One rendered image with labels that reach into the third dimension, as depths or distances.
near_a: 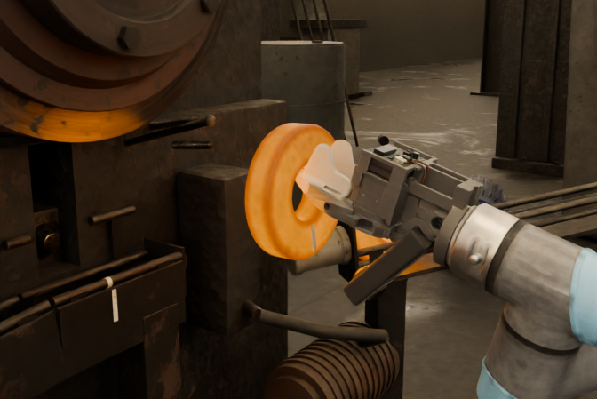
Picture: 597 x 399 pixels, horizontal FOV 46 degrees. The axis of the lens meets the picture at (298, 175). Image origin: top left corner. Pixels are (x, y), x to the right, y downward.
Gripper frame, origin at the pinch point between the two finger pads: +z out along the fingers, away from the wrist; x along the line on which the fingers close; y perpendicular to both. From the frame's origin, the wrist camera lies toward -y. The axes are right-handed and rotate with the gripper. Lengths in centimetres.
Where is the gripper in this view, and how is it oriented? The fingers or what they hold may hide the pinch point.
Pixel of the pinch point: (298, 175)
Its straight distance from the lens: 78.4
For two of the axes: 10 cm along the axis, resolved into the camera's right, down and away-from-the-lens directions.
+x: -5.9, 1.6, -7.9
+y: 2.3, -9.1, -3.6
